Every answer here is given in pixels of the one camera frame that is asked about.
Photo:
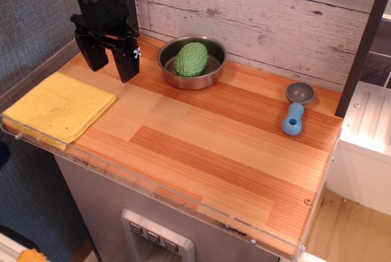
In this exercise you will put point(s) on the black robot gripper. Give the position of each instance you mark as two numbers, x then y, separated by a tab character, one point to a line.
106	17

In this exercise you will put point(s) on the blue handled grey spoon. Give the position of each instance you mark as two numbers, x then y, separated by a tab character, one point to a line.
298	94

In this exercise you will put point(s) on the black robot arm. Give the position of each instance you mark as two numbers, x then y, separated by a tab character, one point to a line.
108	25

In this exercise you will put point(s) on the yellow folded cloth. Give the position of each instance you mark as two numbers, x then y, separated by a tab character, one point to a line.
58	110

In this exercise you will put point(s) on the green bumpy toy fruit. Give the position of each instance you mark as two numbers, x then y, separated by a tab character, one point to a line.
191	60

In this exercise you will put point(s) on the clear acrylic edge guard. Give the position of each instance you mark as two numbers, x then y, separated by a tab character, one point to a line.
101	190

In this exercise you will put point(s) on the toy fridge water dispenser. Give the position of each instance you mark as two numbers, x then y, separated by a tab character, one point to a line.
151	241

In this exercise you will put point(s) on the orange object bottom left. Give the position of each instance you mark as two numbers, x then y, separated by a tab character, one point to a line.
31	255

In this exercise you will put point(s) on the steel pot with handle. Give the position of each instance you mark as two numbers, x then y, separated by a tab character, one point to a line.
160	73

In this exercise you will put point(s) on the dark right vertical post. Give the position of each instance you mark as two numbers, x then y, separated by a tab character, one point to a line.
365	44

